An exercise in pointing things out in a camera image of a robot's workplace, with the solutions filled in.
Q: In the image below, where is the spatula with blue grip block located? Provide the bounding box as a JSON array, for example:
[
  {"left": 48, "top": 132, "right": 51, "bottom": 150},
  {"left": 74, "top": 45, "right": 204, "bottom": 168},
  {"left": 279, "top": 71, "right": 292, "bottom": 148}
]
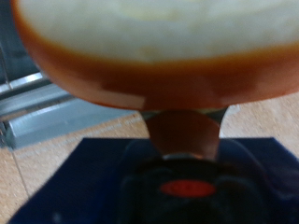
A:
[{"left": 8, "top": 106, "right": 299, "bottom": 224}]

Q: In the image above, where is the white bread slice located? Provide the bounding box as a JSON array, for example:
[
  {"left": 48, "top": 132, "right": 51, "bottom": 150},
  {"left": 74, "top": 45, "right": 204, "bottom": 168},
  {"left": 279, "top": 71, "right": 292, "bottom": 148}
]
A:
[{"left": 10, "top": 0, "right": 299, "bottom": 112}]

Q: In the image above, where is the glass oven door with handle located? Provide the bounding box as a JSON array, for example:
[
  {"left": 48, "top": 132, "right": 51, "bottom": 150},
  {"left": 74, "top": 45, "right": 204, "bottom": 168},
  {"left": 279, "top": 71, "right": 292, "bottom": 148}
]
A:
[{"left": 0, "top": 71, "right": 138, "bottom": 151}]

